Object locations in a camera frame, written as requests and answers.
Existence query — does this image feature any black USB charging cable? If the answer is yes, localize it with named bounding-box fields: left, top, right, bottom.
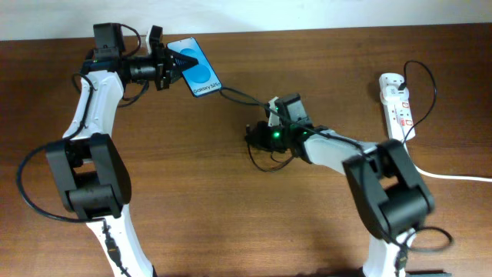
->
left=244, top=60, right=437, bottom=173

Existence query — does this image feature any blue screen smartphone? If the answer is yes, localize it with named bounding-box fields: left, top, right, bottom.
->
left=167, top=37, right=222, bottom=98

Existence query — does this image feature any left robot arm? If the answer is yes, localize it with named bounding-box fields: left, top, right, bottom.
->
left=45, top=23, right=198, bottom=276

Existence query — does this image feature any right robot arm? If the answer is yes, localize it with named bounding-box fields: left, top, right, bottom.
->
left=245, top=94, right=435, bottom=276

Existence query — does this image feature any white USB charger plug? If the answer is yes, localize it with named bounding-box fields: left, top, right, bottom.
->
left=380, top=85, right=409, bottom=105

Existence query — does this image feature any white power strip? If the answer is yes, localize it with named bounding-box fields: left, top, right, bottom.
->
left=379, top=73, right=415, bottom=141

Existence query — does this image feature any white power strip cord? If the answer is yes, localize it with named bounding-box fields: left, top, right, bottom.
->
left=401, top=126, right=492, bottom=183

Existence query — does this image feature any right black camera cable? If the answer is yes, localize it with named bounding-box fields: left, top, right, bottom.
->
left=218, top=86, right=454, bottom=270

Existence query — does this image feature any black camera cable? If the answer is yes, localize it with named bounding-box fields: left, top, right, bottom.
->
left=15, top=72, right=131, bottom=277
left=218, top=86, right=454, bottom=270

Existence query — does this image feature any left black camera cable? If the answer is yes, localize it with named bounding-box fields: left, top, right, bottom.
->
left=15, top=72, right=131, bottom=277

